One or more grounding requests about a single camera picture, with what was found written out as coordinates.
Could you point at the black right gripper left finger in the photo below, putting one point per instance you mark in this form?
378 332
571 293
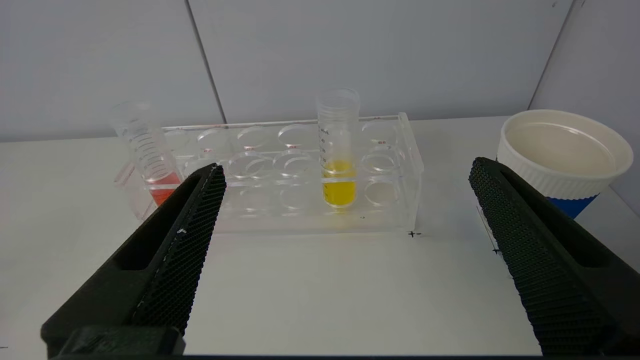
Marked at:
170 270

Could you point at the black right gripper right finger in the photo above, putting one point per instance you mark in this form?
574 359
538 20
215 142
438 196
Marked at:
545 260

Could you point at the test tube with yellow pigment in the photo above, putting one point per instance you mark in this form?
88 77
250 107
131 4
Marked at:
339 190

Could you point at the test tube with red pigment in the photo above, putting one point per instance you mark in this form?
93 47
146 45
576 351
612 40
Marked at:
150 160

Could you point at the clear acrylic test tube rack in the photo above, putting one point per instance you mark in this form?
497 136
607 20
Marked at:
280 210

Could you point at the blue white paper cup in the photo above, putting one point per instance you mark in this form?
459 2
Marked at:
560 150

